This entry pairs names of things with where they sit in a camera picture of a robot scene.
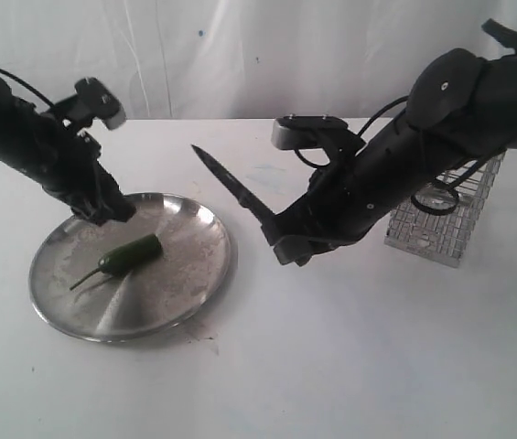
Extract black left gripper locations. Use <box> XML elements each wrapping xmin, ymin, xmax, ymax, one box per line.
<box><xmin>40</xmin><ymin>130</ymin><xmax>135</xmax><ymax>224</ymax></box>

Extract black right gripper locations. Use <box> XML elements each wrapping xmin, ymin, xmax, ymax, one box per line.
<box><xmin>262</xmin><ymin>136</ymin><xmax>404</xmax><ymax>266</ymax></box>

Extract green chili pepper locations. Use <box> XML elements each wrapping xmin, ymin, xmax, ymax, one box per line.
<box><xmin>70</xmin><ymin>234</ymin><xmax>163</xmax><ymax>291</ymax></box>

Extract black handled kitchen knife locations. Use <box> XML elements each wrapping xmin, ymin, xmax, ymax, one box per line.
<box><xmin>191</xmin><ymin>145</ymin><xmax>275</xmax><ymax>223</ymax></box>

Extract wire metal utensil basket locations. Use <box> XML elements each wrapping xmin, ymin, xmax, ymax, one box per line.
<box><xmin>384</xmin><ymin>154</ymin><xmax>504</xmax><ymax>268</ymax></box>

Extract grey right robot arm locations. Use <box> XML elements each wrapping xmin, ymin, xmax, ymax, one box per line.
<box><xmin>263</xmin><ymin>20</ymin><xmax>517</xmax><ymax>265</ymax></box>

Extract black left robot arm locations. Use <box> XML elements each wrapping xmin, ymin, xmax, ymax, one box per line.
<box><xmin>0</xmin><ymin>69</ymin><xmax>135</xmax><ymax>226</ymax></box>

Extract round stainless steel plate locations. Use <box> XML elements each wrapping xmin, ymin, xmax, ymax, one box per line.
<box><xmin>28</xmin><ymin>192</ymin><xmax>233</xmax><ymax>342</ymax></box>

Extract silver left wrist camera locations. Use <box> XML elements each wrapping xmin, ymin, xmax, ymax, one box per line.
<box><xmin>50</xmin><ymin>77</ymin><xmax>126</xmax><ymax>132</ymax></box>

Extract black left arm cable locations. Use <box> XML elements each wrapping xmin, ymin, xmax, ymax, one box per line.
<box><xmin>0</xmin><ymin>63</ymin><xmax>58</xmax><ymax>115</ymax></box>

